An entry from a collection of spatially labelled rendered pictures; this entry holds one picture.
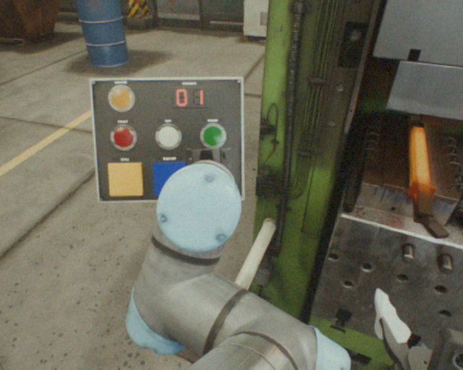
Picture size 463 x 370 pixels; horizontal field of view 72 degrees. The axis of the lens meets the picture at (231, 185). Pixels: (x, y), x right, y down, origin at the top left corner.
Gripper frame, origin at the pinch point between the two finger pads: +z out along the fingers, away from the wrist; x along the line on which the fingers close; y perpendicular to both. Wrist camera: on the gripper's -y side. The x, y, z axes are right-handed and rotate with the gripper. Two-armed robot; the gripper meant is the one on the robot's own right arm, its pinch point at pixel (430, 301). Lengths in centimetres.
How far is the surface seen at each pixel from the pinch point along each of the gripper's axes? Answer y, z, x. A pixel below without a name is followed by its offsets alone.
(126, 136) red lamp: -9, 11, -64
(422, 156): -0.8, 43.7, 0.2
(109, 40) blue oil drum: 64, 324, -357
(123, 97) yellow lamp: -17, 15, -65
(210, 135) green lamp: -9, 19, -47
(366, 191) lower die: 4.3, 30.6, -10.9
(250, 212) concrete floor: 100, 112, -68
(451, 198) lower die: 0.9, 30.7, 6.1
